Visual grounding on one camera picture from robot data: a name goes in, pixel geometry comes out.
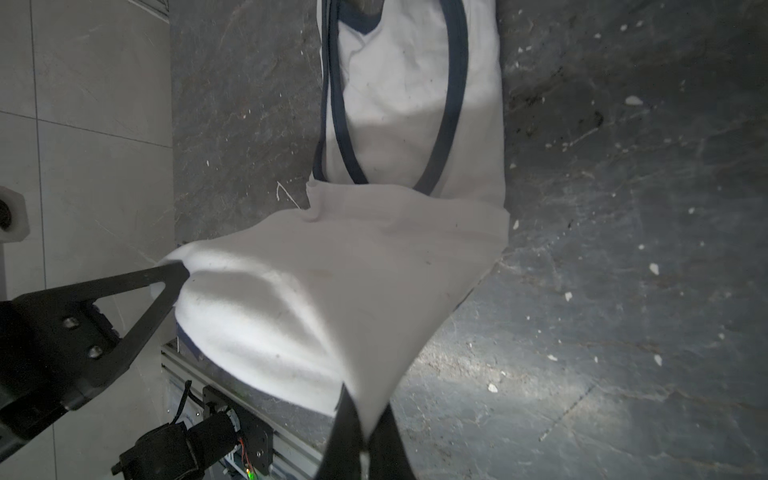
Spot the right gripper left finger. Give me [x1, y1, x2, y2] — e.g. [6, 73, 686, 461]
[314, 386, 363, 480]

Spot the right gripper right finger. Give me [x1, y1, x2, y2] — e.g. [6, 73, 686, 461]
[368, 404, 416, 480]

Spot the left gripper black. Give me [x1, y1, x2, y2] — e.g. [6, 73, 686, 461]
[1, 262, 189, 461]

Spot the white navy-trimmed tank top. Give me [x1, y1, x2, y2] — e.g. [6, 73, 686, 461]
[171, 1, 509, 438]

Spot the aluminium frame rail front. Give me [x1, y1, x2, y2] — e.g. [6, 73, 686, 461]
[160, 341, 331, 479]

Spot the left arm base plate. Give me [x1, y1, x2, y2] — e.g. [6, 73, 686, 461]
[203, 386, 274, 479]

